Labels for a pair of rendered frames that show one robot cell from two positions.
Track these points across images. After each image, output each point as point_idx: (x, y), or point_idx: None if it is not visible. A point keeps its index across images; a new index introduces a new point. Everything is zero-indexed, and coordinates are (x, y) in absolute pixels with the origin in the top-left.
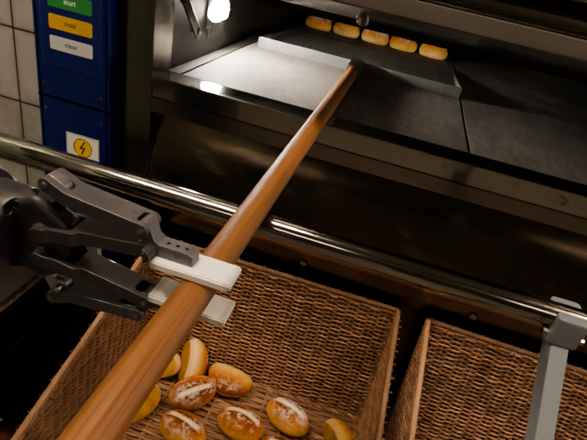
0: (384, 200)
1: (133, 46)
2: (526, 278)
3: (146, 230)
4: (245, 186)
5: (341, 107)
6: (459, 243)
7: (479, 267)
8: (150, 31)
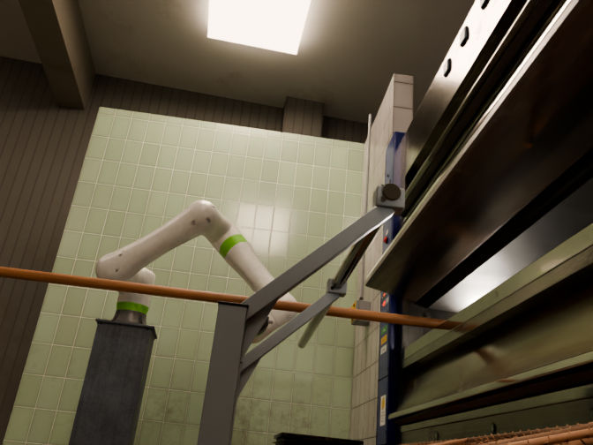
0: (458, 360)
1: (399, 339)
2: (499, 365)
3: (255, 290)
4: (420, 390)
5: None
6: (477, 364)
7: (482, 373)
8: (401, 328)
